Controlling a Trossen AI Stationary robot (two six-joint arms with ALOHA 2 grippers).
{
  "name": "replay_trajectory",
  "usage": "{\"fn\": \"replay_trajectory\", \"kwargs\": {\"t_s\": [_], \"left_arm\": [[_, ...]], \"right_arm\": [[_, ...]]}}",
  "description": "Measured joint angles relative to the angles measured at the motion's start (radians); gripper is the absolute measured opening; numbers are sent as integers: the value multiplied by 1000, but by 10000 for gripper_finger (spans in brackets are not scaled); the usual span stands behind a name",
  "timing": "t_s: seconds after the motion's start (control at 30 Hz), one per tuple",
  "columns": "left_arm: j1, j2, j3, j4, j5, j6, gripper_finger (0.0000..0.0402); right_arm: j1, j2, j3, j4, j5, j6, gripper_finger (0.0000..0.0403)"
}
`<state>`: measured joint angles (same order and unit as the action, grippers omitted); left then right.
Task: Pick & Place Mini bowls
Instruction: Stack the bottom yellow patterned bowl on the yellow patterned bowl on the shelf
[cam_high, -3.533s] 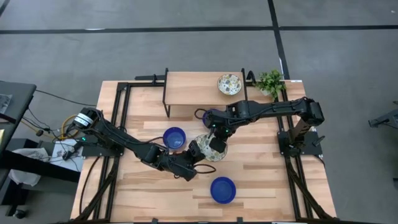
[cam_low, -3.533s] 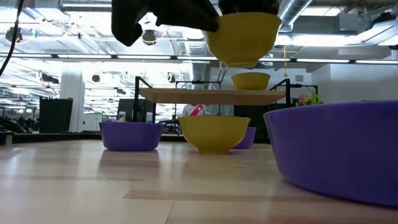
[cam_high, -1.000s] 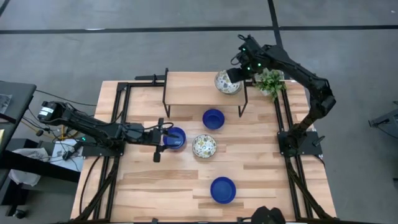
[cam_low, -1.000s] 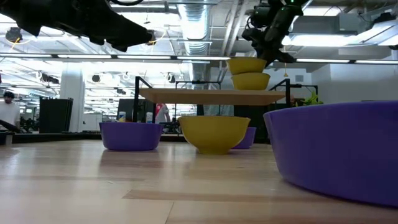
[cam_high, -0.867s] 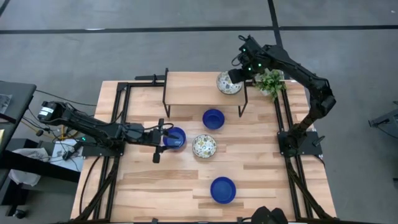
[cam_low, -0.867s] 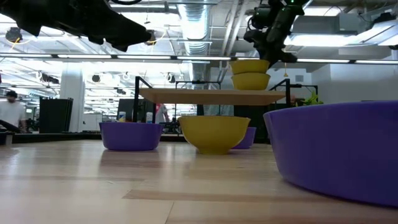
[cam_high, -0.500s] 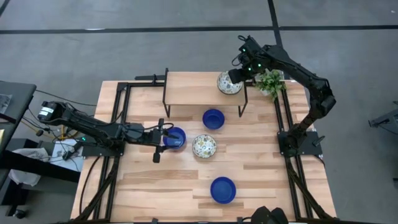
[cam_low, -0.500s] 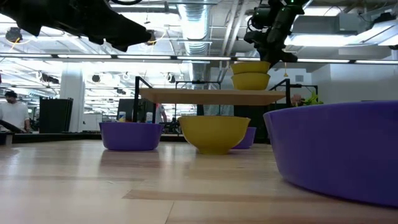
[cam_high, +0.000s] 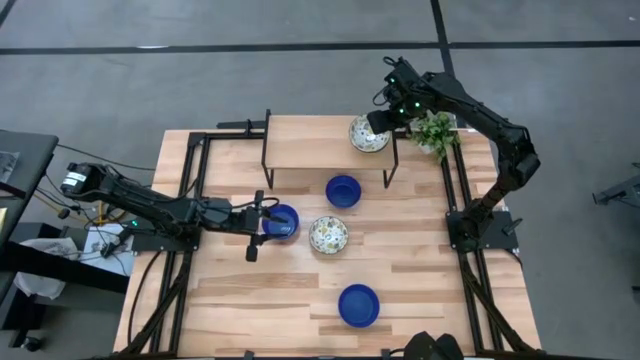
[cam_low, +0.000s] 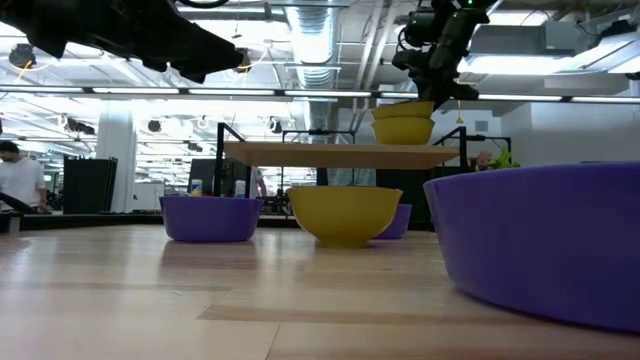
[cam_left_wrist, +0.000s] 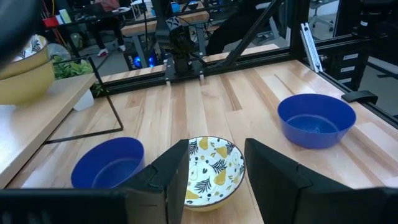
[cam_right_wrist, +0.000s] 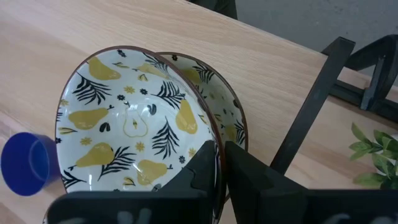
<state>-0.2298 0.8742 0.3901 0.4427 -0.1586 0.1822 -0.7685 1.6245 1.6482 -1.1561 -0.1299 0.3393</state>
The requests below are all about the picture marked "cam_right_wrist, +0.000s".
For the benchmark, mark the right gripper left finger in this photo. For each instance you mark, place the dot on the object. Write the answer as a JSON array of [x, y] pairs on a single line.
[[199, 174]]

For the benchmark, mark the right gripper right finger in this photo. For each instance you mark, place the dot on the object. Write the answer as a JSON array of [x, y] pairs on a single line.
[[245, 180]]

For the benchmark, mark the yellow bowl with pear print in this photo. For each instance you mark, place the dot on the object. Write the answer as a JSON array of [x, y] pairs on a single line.
[[124, 124], [224, 102]]

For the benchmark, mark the violet-blue plastic mini bowl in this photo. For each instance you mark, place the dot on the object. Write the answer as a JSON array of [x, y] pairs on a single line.
[[21, 165]]

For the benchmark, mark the green potted plant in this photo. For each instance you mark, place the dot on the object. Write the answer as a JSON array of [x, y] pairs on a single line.
[[382, 146]]

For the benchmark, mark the wooden shelf with black legs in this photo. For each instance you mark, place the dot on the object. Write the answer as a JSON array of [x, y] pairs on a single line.
[[217, 31]]

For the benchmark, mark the black table frame rails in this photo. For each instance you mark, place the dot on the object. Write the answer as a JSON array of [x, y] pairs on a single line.
[[345, 91]]

